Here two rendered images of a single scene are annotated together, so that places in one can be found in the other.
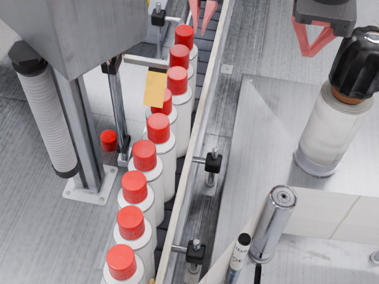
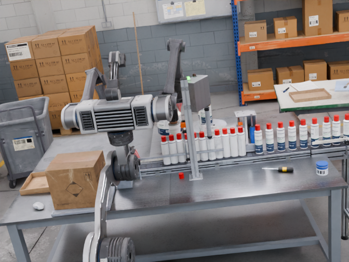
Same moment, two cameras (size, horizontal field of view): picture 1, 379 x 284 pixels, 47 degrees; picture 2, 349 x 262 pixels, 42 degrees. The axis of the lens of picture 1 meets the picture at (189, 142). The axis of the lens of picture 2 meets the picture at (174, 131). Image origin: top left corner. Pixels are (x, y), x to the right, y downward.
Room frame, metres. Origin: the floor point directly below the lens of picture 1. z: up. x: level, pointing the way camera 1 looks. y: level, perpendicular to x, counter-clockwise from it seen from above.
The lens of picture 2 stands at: (0.76, 2.81, 2.20)
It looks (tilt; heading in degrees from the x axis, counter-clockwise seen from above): 21 degrees down; 265
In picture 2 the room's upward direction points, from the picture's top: 8 degrees counter-clockwise
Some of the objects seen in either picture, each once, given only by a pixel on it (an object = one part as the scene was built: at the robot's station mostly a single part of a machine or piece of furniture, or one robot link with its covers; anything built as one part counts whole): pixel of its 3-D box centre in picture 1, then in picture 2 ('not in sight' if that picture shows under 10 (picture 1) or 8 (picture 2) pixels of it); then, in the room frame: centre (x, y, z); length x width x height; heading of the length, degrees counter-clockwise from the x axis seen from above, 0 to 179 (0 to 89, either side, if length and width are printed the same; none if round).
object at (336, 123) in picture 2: not in sight; (336, 130); (-0.54, 0.18, 0.98); 0.05 x 0.05 x 0.20
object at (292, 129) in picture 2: not in sight; (292, 135); (-0.25, 0.14, 0.98); 0.05 x 0.05 x 0.20
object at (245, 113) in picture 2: not in sight; (244, 113); (0.02, 0.00, 1.14); 0.14 x 0.11 x 0.01; 172
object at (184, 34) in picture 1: (183, 72); (165, 149); (0.60, 0.02, 0.98); 0.05 x 0.05 x 0.20
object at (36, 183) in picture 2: not in sight; (47, 181); (1.44, -0.10, 0.85); 0.30 x 0.26 x 0.04; 172
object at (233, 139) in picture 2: not in sight; (233, 142); (0.14, 0.08, 0.98); 0.05 x 0.05 x 0.20
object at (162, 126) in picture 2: not in sight; (169, 122); (0.50, -0.57, 0.95); 0.20 x 0.20 x 0.14
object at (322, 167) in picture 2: not in sight; (322, 168); (-0.32, 0.44, 0.86); 0.07 x 0.07 x 0.07
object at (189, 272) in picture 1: (193, 268); not in sight; (0.27, -0.02, 0.83); 0.06 x 0.03 x 0.01; 170
